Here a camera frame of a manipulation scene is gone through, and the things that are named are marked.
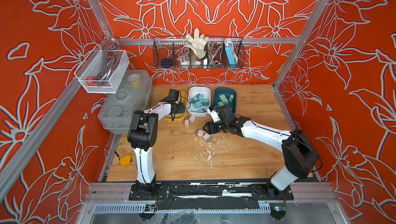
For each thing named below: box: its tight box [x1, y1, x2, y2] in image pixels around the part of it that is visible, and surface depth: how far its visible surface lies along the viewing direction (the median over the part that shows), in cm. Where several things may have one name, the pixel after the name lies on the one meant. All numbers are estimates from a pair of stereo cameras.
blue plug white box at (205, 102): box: [202, 98, 210, 107], surface depth 109 cm
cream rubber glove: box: [184, 27, 210, 61], surface depth 92 cm
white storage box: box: [187, 86, 211, 118], surface depth 112 cm
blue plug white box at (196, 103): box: [191, 98, 203, 109], surface depth 106 cm
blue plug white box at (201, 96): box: [198, 93, 205, 101], surface depth 112 cm
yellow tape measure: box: [119, 153, 133, 167], surface depth 83 cm
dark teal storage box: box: [212, 87, 237, 114], surface depth 110 cm
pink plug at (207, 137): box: [202, 133, 212, 143], surface depth 91 cm
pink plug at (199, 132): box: [195, 129, 205, 137], surface depth 94 cm
